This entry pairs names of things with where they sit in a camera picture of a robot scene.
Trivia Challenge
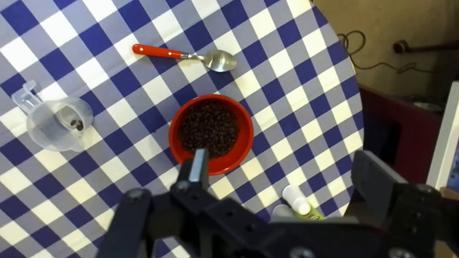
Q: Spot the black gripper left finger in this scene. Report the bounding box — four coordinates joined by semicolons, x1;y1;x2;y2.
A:
98;148;262;258

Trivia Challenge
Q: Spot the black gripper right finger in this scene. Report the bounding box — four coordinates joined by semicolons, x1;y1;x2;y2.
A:
349;149;459;258

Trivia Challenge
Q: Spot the clear plastic measuring cup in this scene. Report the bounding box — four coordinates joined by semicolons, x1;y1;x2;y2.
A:
10;79;94;153

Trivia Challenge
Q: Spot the red bowl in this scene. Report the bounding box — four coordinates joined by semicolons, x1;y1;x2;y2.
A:
167;93;255;178

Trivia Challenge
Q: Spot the coffee bean pile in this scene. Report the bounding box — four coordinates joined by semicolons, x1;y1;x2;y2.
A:
177;99;240;159

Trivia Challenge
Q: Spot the dark red cabinet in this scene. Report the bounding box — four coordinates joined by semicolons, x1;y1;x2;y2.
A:
357;85;441;185

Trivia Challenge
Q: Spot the white framed board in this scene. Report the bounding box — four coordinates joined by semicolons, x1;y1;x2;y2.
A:
424;80;459;192

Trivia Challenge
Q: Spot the small white shaker bottle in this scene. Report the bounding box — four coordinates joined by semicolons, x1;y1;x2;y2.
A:
281;185;312;216

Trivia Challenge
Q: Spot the blue white checkered tablecloth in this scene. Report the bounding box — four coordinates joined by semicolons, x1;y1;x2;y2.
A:
0;0;365;258

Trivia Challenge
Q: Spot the black rod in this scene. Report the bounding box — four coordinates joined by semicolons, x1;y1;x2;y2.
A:
391;39;459;55

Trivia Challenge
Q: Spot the thin black floor cable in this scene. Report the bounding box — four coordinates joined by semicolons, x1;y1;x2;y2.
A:
335;29;431;76

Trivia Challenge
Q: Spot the red handled metal spoon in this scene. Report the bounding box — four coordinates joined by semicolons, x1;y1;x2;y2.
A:
130;43;238;75

